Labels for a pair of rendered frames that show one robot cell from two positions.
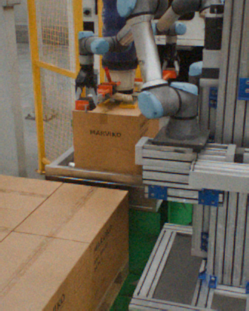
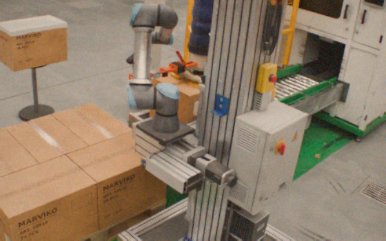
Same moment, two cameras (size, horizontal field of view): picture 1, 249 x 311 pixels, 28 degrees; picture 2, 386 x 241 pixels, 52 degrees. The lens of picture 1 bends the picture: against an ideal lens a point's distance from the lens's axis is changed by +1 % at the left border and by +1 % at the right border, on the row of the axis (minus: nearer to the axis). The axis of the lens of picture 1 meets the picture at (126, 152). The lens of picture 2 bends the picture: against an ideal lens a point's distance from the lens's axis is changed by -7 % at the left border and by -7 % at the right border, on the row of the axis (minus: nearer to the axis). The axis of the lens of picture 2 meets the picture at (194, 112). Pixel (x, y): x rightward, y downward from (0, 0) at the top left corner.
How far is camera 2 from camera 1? 1.32 m
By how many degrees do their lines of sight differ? 24
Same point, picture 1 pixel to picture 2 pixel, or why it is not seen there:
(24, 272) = (42, 184)
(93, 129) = not seen: hidden behind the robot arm
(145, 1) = (145, 17)
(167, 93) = (143, 91)
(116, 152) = not seen: hidden behind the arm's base
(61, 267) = (63, 191)
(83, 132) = not seen: hidden behind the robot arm
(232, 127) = (211, 132)
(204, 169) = (158, 161)
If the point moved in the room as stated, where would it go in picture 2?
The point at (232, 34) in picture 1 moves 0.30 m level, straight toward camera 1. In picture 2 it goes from (214, 56) to (172, 69)
